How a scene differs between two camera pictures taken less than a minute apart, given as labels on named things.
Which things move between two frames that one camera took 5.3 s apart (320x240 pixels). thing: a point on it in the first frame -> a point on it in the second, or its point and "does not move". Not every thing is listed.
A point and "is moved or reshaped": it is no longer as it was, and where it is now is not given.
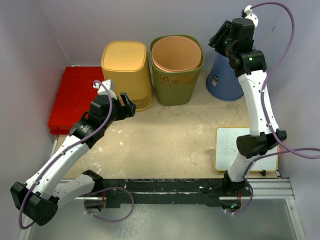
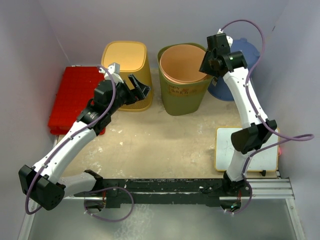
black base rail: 170,191 does not move
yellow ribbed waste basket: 124,64 does not move
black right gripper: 215,41 -> 205,67
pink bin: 176,54 is moved or reshaped
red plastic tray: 73,97 does not move
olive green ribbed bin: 176,88 -> 183,98
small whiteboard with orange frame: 226,151 does not move
